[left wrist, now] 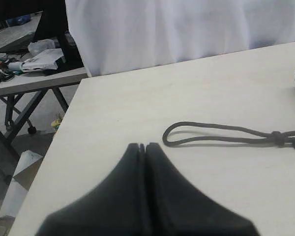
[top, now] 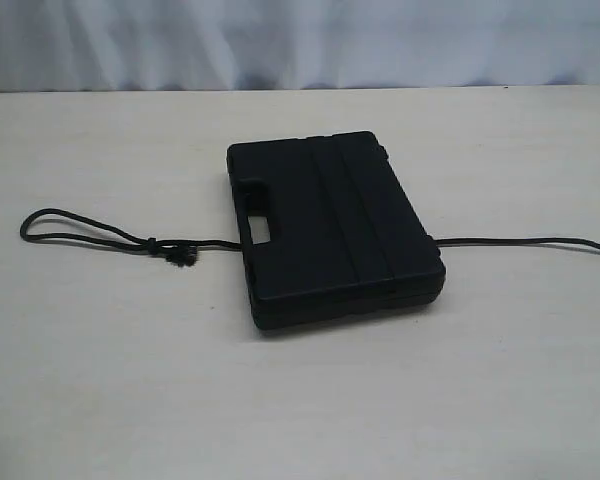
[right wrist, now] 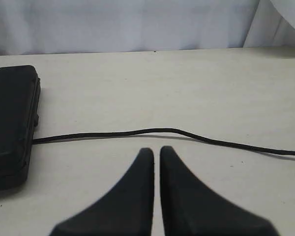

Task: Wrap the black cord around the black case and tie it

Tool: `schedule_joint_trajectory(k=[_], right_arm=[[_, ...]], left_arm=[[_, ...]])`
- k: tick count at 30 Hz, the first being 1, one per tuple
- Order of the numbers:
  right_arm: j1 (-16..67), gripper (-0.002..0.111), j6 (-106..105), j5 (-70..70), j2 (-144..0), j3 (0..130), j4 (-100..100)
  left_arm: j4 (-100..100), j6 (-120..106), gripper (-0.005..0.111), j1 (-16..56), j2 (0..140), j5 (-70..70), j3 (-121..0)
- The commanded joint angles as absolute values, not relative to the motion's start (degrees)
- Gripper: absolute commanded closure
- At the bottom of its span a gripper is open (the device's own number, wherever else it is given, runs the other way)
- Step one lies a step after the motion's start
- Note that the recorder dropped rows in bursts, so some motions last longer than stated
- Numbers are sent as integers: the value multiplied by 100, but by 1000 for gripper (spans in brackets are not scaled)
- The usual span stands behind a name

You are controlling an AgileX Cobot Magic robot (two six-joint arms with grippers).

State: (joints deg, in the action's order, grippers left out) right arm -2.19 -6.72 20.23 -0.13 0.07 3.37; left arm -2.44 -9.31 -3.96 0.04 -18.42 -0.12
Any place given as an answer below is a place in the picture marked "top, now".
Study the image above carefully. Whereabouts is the black plastic carry case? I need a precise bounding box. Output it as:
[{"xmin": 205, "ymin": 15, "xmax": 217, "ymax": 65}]
[{"xmin": 226, "ymin": 131, "xmax": 446, "ymax": 331}]

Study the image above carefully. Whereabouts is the black knotted cord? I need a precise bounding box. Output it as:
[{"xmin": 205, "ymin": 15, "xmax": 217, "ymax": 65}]
[{"xmin": 19, "ymin": 207, "xmax": 600, "ymax": 267}]

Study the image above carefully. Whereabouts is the white backdrop curtain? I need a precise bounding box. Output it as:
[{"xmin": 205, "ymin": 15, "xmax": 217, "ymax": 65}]
[{"xmin": 0, "ymin": 1, "xmax": 600, "ymax": 92}]

